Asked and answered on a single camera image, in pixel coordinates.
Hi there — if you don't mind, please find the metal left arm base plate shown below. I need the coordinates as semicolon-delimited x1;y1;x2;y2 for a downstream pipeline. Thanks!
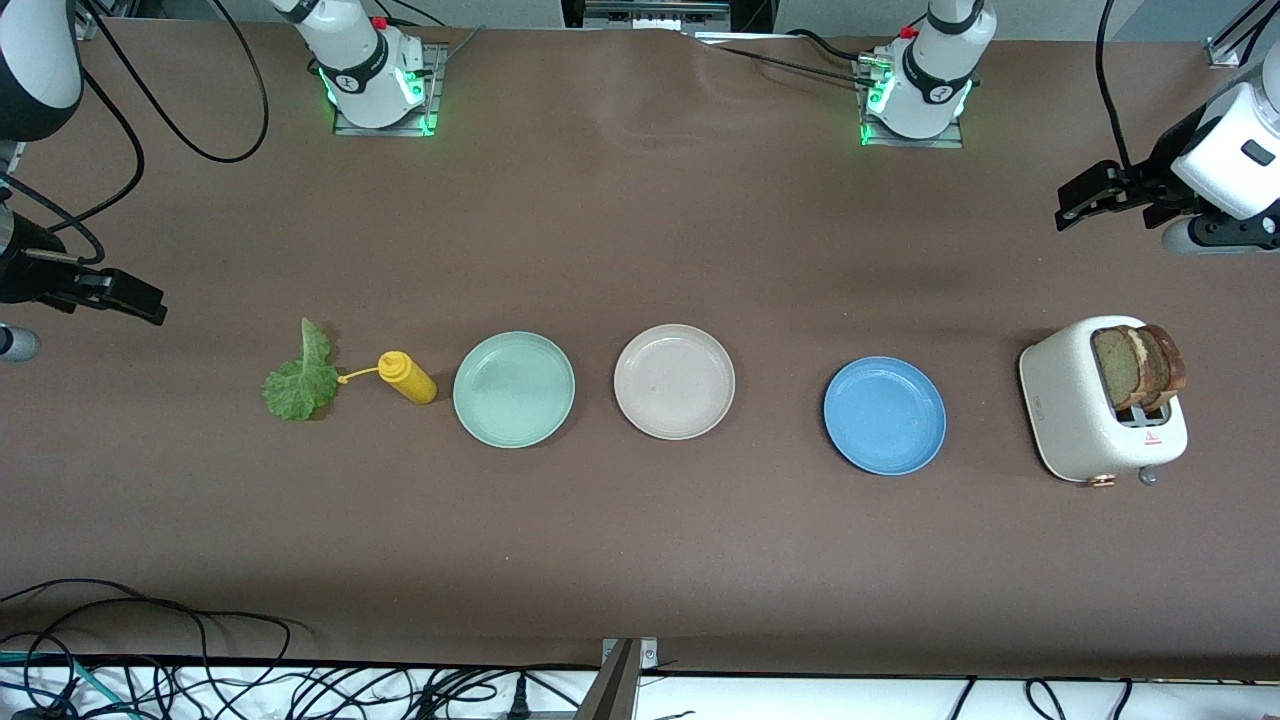
855;55;967;150

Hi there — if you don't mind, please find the smooth black cable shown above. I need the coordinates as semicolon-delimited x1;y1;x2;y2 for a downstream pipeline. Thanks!
785;28;881;63

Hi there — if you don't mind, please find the blue plate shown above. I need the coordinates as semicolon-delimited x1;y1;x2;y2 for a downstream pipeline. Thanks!
823;356;948;477

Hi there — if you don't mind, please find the green lettuce leaf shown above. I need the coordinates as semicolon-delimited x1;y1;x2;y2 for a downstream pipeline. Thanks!
262;318;343;422

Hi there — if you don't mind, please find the looped black cable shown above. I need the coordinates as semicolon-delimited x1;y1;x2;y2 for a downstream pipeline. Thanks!
1025;678;1133;720

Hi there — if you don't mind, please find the beige plate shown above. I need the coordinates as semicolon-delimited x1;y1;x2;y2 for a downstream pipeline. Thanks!
613;323;737;441

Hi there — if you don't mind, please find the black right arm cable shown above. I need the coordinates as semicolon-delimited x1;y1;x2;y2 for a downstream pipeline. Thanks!
0;72;147;266
75;0;271;164

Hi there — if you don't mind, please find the aluminium frame profile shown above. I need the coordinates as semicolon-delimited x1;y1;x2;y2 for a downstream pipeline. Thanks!
60;0;106;41

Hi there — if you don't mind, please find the yellow mustard squeeze bottle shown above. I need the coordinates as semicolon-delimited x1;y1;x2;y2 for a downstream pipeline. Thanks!
337;351;439;406

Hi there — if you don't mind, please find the black equipment box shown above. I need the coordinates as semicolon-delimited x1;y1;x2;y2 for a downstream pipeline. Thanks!
560;0;779;37

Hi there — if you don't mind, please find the long black cable loop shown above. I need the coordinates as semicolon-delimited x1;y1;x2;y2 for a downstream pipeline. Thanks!
0;578;311;666

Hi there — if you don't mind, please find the metal table bracket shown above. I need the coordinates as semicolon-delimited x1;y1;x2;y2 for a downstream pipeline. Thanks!
600;637;659;720

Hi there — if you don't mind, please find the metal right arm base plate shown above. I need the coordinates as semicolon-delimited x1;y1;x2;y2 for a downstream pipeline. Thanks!
333;42;446;138

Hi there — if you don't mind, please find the green plate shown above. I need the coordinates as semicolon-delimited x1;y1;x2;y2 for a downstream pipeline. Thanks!
452;331;577;449

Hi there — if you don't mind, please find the white toaster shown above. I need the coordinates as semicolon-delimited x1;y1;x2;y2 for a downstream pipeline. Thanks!
1018;316;1190;488

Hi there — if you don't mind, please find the teal cable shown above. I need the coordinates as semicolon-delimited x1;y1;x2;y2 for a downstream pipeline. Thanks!
0;650;111;719

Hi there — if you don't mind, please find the grey cable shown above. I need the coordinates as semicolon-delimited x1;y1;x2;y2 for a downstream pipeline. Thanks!
435;25;488;71

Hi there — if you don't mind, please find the black braided cable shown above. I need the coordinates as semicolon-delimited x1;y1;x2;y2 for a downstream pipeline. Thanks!
695;38;871;86

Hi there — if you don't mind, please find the aluminium corner profile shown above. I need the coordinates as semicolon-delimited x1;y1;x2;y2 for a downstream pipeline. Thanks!
1205;0;1280;69

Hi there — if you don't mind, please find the brown bread slice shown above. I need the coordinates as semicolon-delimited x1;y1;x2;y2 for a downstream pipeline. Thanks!
1092;325;1151;411
1135;323;1188;413

